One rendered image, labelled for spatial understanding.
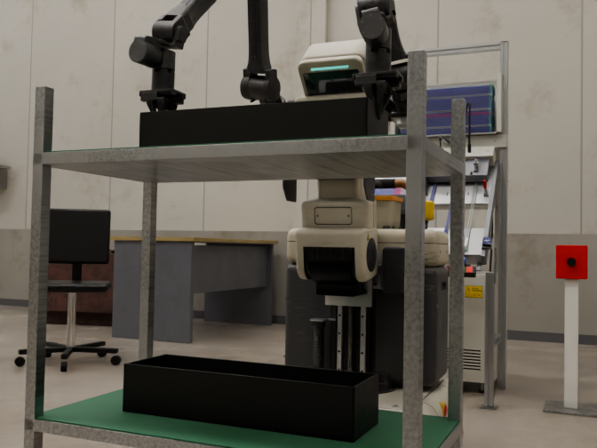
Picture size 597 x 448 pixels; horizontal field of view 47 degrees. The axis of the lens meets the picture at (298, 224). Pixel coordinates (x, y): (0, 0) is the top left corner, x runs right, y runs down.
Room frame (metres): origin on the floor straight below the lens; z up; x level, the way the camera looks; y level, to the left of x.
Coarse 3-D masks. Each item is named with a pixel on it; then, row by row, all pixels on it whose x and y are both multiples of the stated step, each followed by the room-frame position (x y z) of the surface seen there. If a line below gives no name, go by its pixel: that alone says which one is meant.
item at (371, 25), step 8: (392, 0) 1.50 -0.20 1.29; (376, 8) 1.42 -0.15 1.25; (392, 8) 1.49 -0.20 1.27; (368, 16) 1.43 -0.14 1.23; (376, 16) 1.42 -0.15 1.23; (384, 16) 1.48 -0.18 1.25; (392, 16) 1.49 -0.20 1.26; (360, 24) 1.43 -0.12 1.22; (368, 24) 1.43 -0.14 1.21; (376, 24) 1.42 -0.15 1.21; (384, 24) 1.42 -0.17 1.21; (360, 32) 1.43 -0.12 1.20; (368, 32) 1.43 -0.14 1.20; (376, 32) 1.42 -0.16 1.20; (384, 32) 1.43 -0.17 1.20; (368, 40) 1.44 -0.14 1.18; (376, 40) 1.44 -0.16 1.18; (384, 40) 1.46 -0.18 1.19
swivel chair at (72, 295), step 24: (72, 216) 4.48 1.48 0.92; (96, 216) 4.52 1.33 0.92; (72, 240) 4.46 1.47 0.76; (96, 240) 4.49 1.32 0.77; (72, 264) 4.48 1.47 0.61; (48, 288) 4.05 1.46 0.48; (72, 288) 4.07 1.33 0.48; (96, 288) 4.10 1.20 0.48; (72, 312) 4.26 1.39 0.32; (72, 336) 4.27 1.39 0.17; (24, 360) 4.14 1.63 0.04; (120, 360) 4.25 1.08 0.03
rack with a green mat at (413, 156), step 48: (48, 96) 1.56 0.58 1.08; (48, 144) 1.56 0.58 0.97; (192, 144) 1.40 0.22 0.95; (240, 144) 1.35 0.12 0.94; (288, 144) 1.31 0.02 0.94; (336, 144) 1.27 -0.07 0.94; (384, 144) 1.23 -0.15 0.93; (432, 144) 1.28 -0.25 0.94; (48, 192) 1.57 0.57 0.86; (144, 192) 1.94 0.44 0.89; (48, 240) 1.57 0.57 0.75; (144, 240) 1.94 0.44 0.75; (144, 288) 1.94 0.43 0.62; (144, 336) 1.94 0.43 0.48; (48, 432) 1.53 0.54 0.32; (96, 432) 1.48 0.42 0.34; (144, 432) 1.45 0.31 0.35; (192, 432) 1.46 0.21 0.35; (240, 432) 1.46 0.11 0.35; (384, 432) 1.48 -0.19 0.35; (432, 432) 1.49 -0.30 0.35
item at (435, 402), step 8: (440, 384) 2.39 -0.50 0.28; (384, 392) 2.22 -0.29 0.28; (392, 392) 2.24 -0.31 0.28; (400, 392) 2.24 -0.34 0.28; (424, 392) 2.25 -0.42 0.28; (432, 392) 2.25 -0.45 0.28; (440, 392) 2.27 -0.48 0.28; (384, 400) 2.12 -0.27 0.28; (392, 400) 2.12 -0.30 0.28; (400, 400) 2.12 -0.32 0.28; (424, 400) 2.13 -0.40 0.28; (432, 400) 2.15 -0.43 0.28; (440, 400) 2.19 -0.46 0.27; (384, 408) 2.01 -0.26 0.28; (392, 408) 2.01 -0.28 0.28; (400, 408) 2.02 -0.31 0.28; (424, 408) 2.04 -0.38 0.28; (432, 408) 2.08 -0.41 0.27; (440, 408) 2.14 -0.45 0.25
